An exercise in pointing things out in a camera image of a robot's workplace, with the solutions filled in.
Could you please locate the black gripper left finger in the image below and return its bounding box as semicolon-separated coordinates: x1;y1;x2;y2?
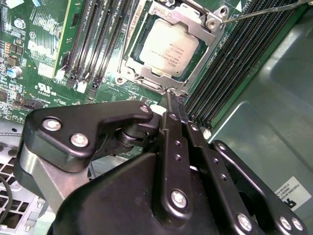
13;91;196;223

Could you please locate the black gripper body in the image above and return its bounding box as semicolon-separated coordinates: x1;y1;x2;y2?
47;151;274;235

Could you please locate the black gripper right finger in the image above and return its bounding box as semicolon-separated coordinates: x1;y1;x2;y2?
179;97;309;235

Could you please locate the silver CPU chip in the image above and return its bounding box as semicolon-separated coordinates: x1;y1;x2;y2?
136;18;200;79

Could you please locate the metal CPU socket cover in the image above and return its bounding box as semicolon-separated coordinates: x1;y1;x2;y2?
118;0;230;96

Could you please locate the thin metal locking lever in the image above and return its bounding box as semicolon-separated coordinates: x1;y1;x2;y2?
220;1;305;25

